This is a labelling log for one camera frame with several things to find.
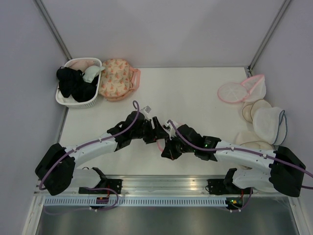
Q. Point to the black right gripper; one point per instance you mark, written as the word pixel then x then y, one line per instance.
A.
pixel 168 151

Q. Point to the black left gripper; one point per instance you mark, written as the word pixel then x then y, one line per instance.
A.
pixel 158 133

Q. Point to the pink rimmed mesh laundry bag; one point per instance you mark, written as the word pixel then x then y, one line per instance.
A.
pixel 161 145

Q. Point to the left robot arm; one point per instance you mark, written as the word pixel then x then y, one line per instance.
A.
pixel 59 168

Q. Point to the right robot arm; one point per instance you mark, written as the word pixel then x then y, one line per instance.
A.
pixel 270 171

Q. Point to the floral peach bra case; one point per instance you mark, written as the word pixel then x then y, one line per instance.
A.
pixel 118 79

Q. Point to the white plastic laundry basket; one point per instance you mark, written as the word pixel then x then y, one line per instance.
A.
pixel 79 64

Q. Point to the pink mesh laundry bag flat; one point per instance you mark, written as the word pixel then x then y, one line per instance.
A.
pixel 232 93

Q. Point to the beige bra cup upper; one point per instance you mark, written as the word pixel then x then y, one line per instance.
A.
pixel 249 109

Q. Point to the white bra in basket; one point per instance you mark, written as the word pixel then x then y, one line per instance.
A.
pixel 92 72

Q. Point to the pink mesh laundry bag open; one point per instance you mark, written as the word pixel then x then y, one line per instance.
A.
pixel 256 88

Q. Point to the black bras in basket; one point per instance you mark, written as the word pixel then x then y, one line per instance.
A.
pixel 71 83

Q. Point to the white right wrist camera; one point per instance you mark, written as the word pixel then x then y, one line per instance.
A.
pixel 169 128

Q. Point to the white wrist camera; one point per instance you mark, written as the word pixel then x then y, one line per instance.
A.
pixel 169 128
pixel 145 111

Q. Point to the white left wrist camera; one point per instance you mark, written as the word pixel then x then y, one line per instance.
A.
pixel 145 111

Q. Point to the aluminium front rail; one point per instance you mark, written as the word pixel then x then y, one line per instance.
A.
pixel 157 185

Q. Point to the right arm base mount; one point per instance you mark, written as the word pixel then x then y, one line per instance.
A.
pixel 220 187

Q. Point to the white slotted cable duct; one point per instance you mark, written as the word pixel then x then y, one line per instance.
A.
pixel 137 201

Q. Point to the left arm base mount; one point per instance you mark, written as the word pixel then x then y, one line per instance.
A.
pixel 105 186

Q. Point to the right aluminium corner post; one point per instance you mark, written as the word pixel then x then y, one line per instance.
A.
pixel 266 39

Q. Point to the aluminium corner post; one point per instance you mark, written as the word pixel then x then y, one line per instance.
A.
pixel 52 28
pixel 266 39

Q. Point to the left aluminium corner post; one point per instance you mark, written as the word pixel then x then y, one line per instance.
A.
pixel 52 28

